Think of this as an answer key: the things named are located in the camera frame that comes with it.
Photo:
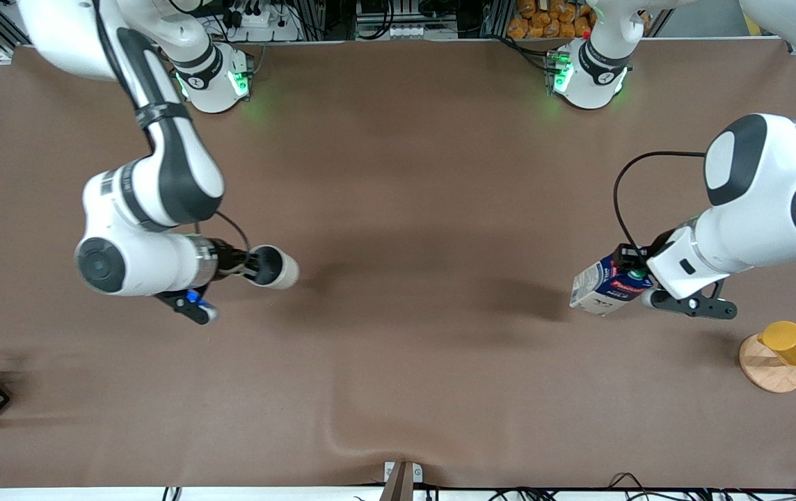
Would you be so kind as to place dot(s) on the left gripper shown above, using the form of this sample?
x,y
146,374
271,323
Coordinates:
x,y
629,258

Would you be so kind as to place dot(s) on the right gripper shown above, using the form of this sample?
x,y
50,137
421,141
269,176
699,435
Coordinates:
x,y
229,259

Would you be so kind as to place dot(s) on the beige ceramic mug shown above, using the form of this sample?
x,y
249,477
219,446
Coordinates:
x,y
280,268

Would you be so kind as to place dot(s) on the blue white milk carton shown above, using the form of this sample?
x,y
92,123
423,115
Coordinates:
x,y
603,289

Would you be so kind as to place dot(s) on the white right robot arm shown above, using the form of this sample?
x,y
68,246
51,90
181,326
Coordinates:
x,y
182,174

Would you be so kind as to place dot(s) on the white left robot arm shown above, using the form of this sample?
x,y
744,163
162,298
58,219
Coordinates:
x,y
753,195

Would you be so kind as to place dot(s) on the yellow plastic cup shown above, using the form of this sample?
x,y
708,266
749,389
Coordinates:
x,y
791,344

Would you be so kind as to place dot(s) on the brown table cover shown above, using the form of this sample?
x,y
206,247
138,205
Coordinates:
x,y
398,174

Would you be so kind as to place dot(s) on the wooden mug stand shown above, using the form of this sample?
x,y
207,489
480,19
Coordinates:
x,y
767,376

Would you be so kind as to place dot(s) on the white power strip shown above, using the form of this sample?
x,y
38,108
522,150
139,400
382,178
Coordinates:
x,y
266,21

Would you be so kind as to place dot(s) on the orange packaged goods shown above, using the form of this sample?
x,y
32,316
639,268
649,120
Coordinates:
x,y
544,21

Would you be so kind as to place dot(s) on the white connector block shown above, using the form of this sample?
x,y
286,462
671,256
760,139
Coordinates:
x,y
385,31

